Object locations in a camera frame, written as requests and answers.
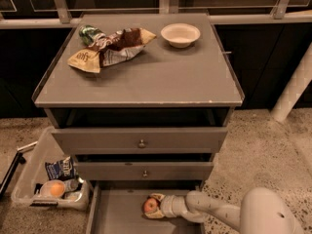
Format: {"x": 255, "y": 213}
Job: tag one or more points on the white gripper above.
{"x": 168, "y": 205}

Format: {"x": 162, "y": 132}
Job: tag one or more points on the red apple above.
{"x": 150, "y": 206}

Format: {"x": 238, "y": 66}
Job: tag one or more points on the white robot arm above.
{"x": 262, "y": 211}

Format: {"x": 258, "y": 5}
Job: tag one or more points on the grey bottom drawer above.
{"x": 118, "y": 210}

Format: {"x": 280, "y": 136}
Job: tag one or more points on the grey drawer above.
{"x": 144, "y": 170}
{"x": 118, "y": 210}
{"x": 83, "y": 141}

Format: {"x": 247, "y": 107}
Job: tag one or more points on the grey top drawer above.
{"x": 83, "y": 141}

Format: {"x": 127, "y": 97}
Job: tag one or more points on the grey middle drawer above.
{"x": 144, "y": 170}

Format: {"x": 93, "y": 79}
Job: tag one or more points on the grey drawer cabinet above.
{"x": 162, "y": 87}

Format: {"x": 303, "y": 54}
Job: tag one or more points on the blue snack bag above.
{"x": 62, "y": 169}

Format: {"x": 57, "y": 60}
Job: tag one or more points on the orange fruit cup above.
{"x": 53, "y": 188}

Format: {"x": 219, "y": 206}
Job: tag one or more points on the clear plastic bin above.
{"x": 27, "y": 189}

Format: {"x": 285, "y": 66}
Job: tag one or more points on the brown crumpled chip bag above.
{"x": 109, "y": 50}

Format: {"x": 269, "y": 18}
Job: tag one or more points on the white paper bowl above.
{"x": 180, "y": 35}

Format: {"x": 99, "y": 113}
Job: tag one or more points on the green soda can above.
{"x": 90, "y": 34}

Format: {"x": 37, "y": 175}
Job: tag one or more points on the white diagonal pole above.
{"x": 299, "y": 81}

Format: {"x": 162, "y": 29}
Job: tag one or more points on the metal railing frame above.
{"x": 66, "y": 13}

